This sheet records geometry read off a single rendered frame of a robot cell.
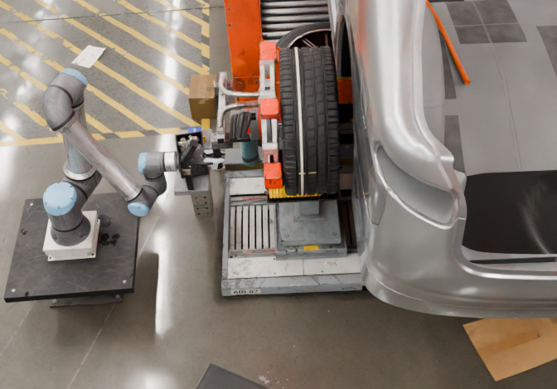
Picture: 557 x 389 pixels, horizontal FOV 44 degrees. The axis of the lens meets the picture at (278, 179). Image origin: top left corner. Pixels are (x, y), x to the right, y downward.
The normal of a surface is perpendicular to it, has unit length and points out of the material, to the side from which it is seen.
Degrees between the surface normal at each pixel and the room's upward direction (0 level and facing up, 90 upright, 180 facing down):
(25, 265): 0
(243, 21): 90
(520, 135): 22
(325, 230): 0
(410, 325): 0
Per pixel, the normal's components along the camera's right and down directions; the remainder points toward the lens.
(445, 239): -0.30, 0.70
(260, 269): -0.04, -0.65
